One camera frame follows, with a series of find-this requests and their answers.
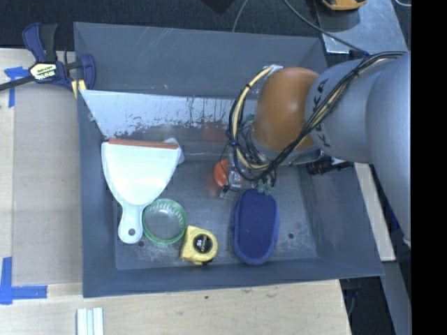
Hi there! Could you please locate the orange-red ball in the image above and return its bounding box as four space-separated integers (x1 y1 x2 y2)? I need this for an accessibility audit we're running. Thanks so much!
213 159 232 188

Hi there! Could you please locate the white dustpan with orange edge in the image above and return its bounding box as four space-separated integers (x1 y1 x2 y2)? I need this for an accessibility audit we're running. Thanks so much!
101 137 186 245

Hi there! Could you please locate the green clear glass bowl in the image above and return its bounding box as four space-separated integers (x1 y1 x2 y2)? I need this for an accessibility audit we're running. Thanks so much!
141 198 188 246

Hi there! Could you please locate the yellow tape measure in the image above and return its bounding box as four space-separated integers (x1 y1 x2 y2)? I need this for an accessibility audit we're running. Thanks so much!
179 225 219 266

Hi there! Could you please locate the black cylinder on white bracket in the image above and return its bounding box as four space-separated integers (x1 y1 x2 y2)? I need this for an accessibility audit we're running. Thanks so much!
288 149 354 177

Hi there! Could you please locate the grey metal bin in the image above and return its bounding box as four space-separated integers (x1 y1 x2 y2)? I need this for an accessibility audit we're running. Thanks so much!
73 22 386 298

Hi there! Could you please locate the brown cardboard board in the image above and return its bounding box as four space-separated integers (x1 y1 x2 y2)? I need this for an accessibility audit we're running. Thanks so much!
11 81 85 287

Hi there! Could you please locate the blue oval sponge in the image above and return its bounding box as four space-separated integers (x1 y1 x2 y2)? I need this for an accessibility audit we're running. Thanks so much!
229 188 281 266

